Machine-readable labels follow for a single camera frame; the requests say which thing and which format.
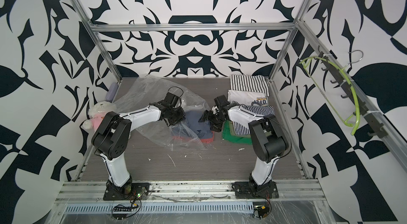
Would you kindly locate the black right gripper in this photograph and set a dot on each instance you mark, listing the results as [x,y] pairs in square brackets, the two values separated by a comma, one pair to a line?
[214,126]

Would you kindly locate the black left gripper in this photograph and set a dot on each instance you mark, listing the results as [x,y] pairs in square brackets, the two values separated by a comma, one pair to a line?
[183,115]

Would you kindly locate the olive green printed t-shirt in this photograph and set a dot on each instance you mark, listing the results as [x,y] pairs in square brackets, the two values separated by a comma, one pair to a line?
[232,132]

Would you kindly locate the green garment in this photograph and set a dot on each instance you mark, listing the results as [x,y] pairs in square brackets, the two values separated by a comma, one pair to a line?
[236,140]

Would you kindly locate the clear plastic vacuum bag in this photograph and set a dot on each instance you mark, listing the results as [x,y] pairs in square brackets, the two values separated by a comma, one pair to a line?
[151,89]

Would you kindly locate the blue white striped garment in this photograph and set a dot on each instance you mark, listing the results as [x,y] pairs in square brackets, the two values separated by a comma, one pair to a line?
[259,111]

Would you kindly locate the white printed t-shirt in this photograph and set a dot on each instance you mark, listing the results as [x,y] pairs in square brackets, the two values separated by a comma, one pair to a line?
[247,98]

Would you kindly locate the black white striped tank top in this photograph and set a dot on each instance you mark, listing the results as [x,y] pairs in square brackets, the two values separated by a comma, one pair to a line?
[247,83]

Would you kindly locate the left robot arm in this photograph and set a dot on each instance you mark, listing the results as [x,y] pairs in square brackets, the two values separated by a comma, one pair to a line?
[111,137]

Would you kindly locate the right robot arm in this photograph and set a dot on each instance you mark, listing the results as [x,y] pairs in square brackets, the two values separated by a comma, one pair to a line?
[269,137]

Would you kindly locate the navy blue garment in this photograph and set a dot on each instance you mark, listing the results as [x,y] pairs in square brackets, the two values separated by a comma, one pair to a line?
[190,128]

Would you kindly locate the red garment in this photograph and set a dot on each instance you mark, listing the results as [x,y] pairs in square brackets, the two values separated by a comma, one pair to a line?
[204,141]

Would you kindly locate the lilac small case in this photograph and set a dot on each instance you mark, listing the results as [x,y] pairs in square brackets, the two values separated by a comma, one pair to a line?
[112,92]

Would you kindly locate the white teddy bear pink shirt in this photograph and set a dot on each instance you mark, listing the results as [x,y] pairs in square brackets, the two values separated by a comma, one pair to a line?
[97,114]

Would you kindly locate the black electronics board right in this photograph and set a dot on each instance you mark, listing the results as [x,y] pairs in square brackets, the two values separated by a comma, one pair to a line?
[260,212]

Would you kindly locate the black electronics board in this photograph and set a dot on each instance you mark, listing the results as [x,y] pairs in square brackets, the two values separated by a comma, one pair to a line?
[121,212]
[260,212]

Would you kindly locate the black electronics board left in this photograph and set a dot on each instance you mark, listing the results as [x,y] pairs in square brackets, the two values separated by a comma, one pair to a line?
[121,212]

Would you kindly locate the green clothes hanger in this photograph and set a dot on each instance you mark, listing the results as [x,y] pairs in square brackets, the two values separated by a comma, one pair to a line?
[342,108]

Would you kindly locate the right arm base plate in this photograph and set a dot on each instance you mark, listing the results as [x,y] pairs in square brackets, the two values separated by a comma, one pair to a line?
[250,190]

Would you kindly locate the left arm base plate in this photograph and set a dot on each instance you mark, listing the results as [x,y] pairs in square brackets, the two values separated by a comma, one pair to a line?
[129,191]

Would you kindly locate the white slotted cable duct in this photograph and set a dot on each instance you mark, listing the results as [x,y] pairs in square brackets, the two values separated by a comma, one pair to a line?
[162,207]

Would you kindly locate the black wall hook rack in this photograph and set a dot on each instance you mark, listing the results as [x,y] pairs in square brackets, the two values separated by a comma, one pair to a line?
[344,81]

